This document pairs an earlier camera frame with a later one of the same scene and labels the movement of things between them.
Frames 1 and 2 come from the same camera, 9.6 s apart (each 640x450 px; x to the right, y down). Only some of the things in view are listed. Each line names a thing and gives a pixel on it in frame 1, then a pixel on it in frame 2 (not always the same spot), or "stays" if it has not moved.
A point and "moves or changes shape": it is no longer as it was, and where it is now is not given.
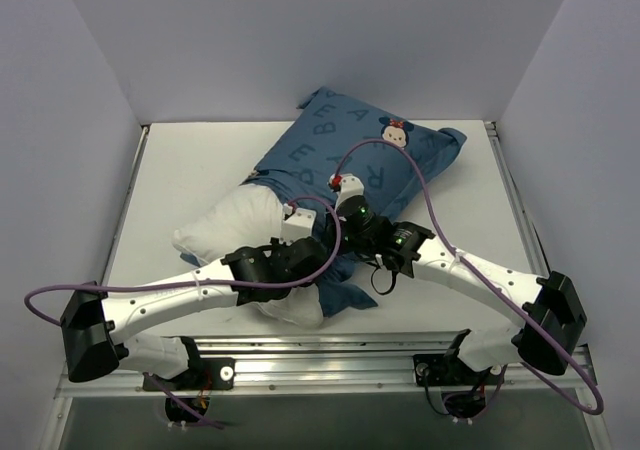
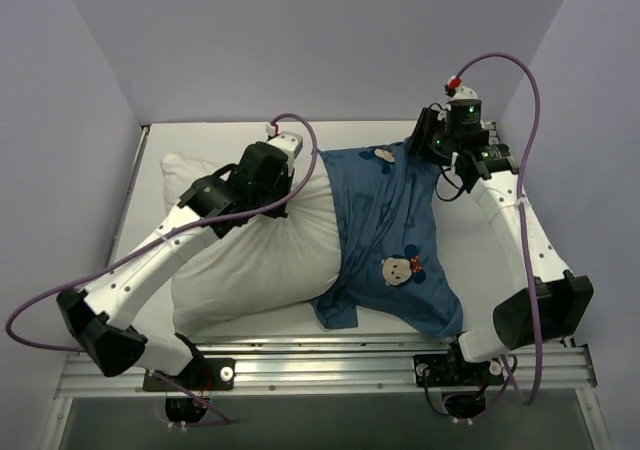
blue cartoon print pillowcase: x=333 y=139 moves or changes shape
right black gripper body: x=353 y=209 to x=420 y=137
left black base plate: x=204 y=374 stays
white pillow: x=248 y=217 moves or changes shape
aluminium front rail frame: x=338 y=368 stays
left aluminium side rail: x=125 y=203 stays
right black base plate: x=442 y=370 stays
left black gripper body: x=310 y=245 to x=279 y=185
